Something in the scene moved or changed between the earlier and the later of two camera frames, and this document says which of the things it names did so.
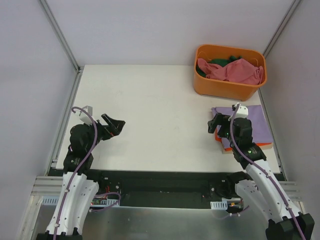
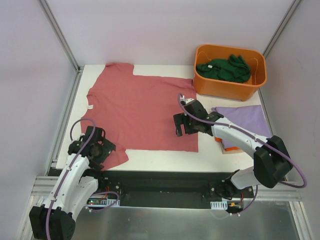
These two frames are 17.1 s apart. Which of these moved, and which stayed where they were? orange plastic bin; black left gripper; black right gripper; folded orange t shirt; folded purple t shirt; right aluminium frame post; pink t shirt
Moved: black left gripper; pink t shirt; black right gripper
Stayed: orange plastic bin; folded purple t shirt; folded orange t shirt; right aluminium frame post
